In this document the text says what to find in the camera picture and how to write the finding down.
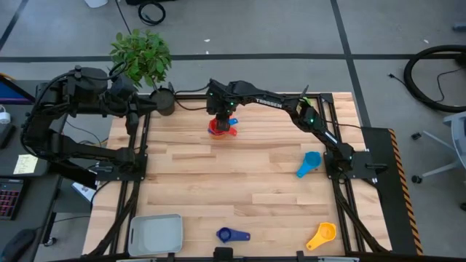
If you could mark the small black camera box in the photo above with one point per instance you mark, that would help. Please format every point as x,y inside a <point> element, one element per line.
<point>223,254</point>

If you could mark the black hazard-striped floor mat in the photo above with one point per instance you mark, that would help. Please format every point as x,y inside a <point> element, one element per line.
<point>386,203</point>

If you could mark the light blue measuring cup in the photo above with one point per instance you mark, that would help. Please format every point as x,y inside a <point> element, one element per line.
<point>312,160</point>

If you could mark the dark blue measuring cup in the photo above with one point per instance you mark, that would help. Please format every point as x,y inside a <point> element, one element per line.
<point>238,236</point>

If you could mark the medium blue measuring cup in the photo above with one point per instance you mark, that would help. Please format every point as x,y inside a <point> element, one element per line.
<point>233,121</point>

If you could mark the black aluminium table frame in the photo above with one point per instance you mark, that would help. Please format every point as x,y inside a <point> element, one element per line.
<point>255,97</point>

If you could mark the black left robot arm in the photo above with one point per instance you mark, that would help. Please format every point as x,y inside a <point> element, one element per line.
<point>73,149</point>

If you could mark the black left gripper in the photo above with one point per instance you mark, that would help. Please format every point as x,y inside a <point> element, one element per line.
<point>120,96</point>

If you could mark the black desk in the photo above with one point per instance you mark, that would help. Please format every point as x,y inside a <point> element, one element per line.
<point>36,203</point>

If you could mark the black computer mouse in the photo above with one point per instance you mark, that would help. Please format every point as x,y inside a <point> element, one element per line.
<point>18,245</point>

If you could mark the grey plastic basket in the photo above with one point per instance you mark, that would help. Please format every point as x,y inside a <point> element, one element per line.
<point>156,234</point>

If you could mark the grey furniture foot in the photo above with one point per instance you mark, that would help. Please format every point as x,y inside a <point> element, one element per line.
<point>460,27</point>

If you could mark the monitor with blue screen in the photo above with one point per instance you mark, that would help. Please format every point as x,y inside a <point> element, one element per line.
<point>11,92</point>

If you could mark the flat black device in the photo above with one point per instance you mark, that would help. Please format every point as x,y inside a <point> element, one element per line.
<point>5,136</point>

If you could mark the white printed paper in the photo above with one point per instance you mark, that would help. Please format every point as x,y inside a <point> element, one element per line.
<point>83,191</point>

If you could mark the yellow measuring cup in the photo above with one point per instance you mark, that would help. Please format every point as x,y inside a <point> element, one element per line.
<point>325,231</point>

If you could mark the white power adapter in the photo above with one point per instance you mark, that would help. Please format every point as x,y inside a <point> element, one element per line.
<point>4,117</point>

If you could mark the grey office chair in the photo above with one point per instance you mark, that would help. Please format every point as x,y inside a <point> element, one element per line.
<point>459,138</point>

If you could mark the green potted plant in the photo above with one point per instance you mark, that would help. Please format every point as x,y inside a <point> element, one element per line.
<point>142,58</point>

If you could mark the green measuring cup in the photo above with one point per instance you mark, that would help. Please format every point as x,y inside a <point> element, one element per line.
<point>307,100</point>

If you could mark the white trash bin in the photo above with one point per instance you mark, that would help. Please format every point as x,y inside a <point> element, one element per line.
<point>96,3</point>

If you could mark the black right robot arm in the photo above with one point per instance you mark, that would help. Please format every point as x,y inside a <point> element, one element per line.
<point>269,102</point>

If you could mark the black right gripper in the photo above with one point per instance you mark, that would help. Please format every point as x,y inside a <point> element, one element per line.
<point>218,98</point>

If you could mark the yellow sticky note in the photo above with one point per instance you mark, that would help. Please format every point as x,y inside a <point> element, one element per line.
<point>25,164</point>

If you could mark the black backlit keyboard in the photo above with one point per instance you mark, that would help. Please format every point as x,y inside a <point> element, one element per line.
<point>9,198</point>

